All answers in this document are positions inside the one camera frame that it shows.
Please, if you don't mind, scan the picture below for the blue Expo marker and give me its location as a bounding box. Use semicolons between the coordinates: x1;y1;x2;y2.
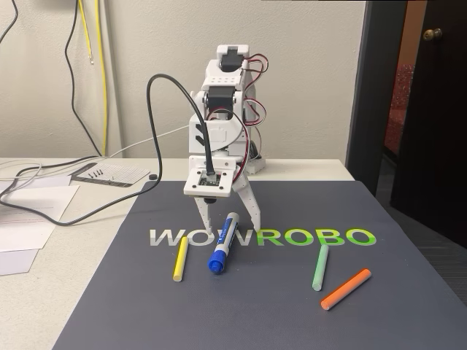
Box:
207;211;241;276

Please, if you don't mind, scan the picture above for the yellow chalk stick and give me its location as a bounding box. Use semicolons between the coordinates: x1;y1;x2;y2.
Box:
171;236;190;282

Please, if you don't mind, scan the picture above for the lined paper sheet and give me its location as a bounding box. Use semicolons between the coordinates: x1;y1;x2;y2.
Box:
69;163;151;189

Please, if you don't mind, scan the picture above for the green chalk stick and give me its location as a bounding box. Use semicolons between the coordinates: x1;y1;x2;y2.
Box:
312;244;329;292

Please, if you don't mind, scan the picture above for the gray WOWROBO mat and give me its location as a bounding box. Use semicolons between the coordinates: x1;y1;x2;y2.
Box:
52;180;467;350

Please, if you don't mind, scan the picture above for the orange chalk stick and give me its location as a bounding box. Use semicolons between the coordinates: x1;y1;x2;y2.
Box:
320;268;372;311

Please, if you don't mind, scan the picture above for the blank white paper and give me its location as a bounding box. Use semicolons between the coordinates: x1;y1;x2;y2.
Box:
0;249;40;276
0;174;73;190

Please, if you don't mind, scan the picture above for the white paper with red print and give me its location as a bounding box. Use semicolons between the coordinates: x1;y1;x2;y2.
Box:
0;184;81;252

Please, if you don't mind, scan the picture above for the red upholstered seat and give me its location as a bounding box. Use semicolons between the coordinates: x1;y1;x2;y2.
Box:
385;63;416;154

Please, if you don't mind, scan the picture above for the dark brown door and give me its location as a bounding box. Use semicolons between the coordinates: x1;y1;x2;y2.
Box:
389;0;467;251

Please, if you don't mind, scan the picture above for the thick black camera cable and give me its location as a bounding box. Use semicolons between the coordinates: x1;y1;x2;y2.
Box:
0;74;216;227

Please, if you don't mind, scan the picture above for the white gripper camera module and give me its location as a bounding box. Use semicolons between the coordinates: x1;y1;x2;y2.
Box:
182;155;238;200

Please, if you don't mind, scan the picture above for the thin white cable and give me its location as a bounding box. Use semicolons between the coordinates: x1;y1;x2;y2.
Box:
109;123;191;158

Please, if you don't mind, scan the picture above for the gray cable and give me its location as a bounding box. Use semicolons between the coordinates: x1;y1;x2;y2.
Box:
0;155;109;196

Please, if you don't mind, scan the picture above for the dark door frame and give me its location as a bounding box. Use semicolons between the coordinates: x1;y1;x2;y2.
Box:
344;0;408;200

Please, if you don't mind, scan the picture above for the short yellow wire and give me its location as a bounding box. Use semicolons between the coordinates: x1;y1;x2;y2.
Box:
77;0;95;66

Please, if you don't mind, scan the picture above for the thin black wall cable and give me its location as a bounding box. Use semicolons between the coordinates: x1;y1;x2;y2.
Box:
0;0;19;43
64;0;105;158

